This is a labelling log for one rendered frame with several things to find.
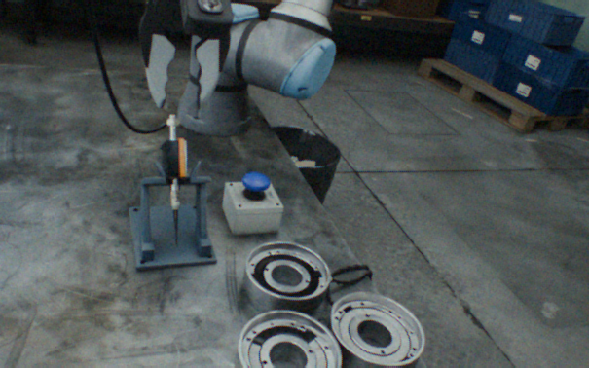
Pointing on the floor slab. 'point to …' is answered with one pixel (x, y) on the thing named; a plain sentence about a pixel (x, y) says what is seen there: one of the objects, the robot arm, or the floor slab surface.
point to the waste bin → (320, 148)
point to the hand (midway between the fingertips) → (181, 100)
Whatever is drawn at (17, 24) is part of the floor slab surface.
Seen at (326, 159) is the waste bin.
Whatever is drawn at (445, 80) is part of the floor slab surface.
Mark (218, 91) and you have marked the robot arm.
